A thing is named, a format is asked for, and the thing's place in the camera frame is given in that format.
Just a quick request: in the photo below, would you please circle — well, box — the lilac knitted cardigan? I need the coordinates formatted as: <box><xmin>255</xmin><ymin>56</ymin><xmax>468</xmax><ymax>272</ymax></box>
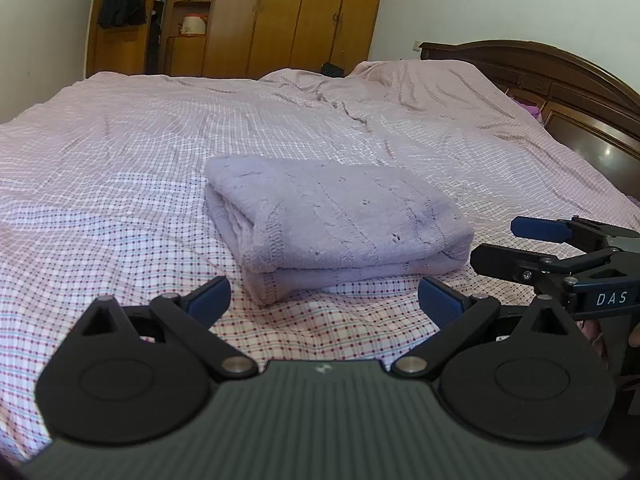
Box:
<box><xmin>204</xmin><ymin>155</ymin><xmax>475</xmax><ymax>307</ymax></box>

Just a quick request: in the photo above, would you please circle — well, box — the white pot with orange lid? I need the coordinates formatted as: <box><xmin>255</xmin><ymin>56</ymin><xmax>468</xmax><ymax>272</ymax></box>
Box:
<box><xmin>179</xmin><ymin>15</ymin><xmax>208</xmax><ymax>37</ymax></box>

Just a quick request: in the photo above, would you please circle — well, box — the purple cloth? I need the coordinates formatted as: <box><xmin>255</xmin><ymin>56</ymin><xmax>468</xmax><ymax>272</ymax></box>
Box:
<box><xmin>517</xmin><ymin>97</ymin><xmax>544</xmax><ymax>123</ymax></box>

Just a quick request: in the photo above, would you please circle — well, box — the dark wooden headboard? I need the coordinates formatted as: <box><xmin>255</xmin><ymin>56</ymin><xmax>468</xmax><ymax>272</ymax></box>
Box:
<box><xmin>419</xmin><ymin>39</ymin><xmax>640</xmax><ymax>198</ymax></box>

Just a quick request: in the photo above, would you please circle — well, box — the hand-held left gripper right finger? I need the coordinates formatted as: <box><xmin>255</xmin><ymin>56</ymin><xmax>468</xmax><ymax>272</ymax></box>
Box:
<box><xmin>390</xmin><ymin>276</ymin><xmax>576</xmax><ymax>378</ymax></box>

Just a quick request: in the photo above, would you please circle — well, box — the wooden wardrobe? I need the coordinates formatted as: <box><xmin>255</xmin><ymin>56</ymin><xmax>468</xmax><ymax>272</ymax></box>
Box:
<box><xmin>86</xmin><ymin>0</ymin><xmax>390</xmax><ymax>80</ymax></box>

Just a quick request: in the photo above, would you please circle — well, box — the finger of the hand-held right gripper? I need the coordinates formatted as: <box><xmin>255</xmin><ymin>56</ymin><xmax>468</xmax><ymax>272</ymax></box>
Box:
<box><xmin>511</xmin><ymin>216</ymin><xmax>636</xmax><ymax>250</ymax></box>
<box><xmin>470</xmin><ymin>243</ymin><xmax>626</xmax><ymax>288</ymax></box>

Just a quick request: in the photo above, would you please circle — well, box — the bed with pink checked sheet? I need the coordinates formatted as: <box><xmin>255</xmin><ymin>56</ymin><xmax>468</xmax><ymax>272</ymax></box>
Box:
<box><xmin>0</xmin><ymin>59</ymin><xmax>640</xmax><ymax>466</ymax></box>

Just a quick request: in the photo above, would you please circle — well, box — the black bag with strap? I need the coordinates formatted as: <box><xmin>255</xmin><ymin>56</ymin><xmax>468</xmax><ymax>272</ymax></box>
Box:
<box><xmin>321</xmin><ymin>12</ymin><xmax>347</xmax><ymax>79</ymax></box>

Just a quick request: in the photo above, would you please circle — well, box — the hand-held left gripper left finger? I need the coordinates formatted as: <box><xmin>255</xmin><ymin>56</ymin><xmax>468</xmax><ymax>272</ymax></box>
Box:
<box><xmin>80</xmin><ymin>276</ymin><xmax>258</xmax><ymax>380</ymax></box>

